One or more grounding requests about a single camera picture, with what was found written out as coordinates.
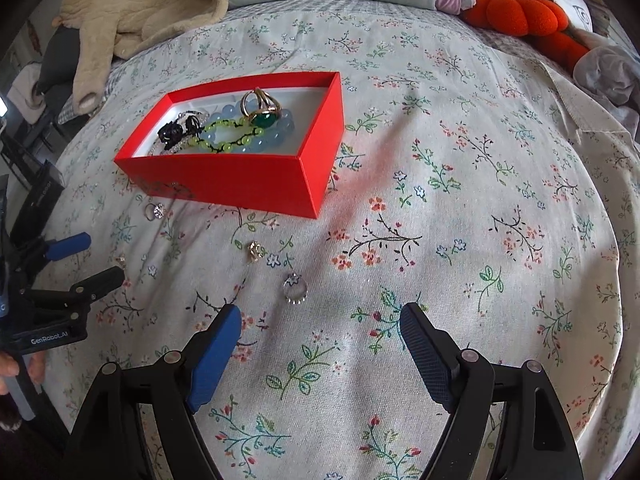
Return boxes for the beige knitted garment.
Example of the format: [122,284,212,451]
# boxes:
[52,0,231,113]

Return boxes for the light blue bead bracelet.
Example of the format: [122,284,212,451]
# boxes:
[202,104,297,155]

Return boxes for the green bead bracelet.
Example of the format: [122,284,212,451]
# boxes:
[190,115,266,155]

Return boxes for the gold ring with green stone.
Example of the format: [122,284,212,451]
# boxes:
[241,87,282,130]

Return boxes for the red cardboard box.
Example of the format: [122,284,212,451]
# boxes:
[114,71,345,219]

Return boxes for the thin silver ring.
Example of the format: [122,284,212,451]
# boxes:
[282,272,307,306]

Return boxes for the clear crystal bracelet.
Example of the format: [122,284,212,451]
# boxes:
[150,110,211,157]

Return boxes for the orange pumpkin plush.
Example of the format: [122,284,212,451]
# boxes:
[460,0,592,72]

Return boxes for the black flower charm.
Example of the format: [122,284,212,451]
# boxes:
[157,121,187,145]

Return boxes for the person's left hand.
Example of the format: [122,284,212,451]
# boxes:
[0,350,49,396]

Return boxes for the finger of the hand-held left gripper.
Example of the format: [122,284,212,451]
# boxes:
[15,232,92,266]
[30,266,125,321]

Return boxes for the dark grey chair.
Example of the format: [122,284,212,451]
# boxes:
[32,25,83,97]

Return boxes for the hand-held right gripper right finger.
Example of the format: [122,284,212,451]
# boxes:
[400,302,586,480]

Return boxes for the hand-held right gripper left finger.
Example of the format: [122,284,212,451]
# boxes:
[65,304,242,480]

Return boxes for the grey crumpled cloth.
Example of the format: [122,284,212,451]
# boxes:
[572,45,640,136]

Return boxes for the beige linen cloth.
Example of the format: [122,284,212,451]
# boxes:
[545,60,637,147]

